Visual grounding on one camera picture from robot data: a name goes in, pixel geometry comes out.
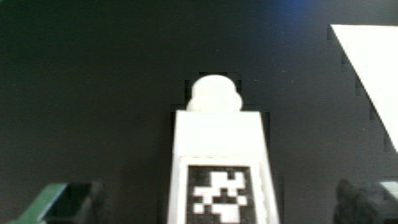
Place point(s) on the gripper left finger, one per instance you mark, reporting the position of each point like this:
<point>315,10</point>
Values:
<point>68,204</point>

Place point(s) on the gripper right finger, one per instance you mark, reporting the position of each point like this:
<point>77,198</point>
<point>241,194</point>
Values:
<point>367,203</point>

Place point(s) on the white table leg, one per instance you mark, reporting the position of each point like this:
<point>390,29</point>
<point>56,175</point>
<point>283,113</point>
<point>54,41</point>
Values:
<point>221,178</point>

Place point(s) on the white marker sheet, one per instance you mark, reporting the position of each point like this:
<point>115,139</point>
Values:
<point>370,46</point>

